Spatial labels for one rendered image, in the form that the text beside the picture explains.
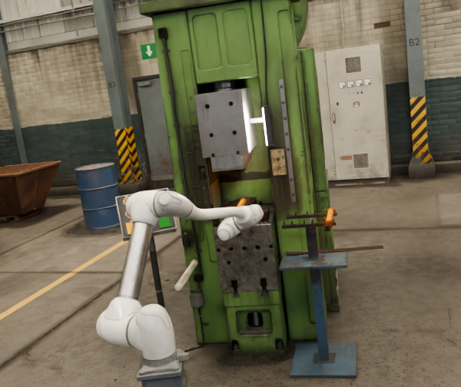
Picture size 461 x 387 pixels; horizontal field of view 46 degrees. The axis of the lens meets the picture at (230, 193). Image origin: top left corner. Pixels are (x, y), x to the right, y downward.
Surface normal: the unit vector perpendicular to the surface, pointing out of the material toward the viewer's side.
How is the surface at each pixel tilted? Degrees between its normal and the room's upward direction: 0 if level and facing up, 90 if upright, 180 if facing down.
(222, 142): 90
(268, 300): 90
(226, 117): 90
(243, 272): 90
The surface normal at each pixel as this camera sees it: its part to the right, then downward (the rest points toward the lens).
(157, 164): -0.33, 0.23
